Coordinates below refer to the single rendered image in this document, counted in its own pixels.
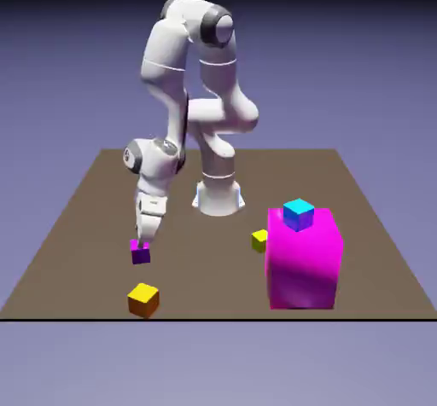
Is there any small cyan cube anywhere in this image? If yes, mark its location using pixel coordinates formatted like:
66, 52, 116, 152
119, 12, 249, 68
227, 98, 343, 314
282, 198, 316, 233

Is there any small orange cube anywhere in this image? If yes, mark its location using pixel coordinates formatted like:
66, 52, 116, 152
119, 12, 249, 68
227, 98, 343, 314
126, 282, 160, 320

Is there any small yellow cube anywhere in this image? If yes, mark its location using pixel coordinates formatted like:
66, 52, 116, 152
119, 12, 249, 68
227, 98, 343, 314
251, 229, 269, 254

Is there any small purple cube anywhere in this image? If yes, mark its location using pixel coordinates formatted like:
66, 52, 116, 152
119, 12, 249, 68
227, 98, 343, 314
130, 239, 152, 265

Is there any large magenta box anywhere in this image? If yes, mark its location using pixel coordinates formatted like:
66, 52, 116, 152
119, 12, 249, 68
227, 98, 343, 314
265, 207, 345, 310

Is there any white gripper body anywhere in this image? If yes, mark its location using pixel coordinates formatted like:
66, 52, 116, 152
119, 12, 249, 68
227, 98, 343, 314
135, 212, 164, 246

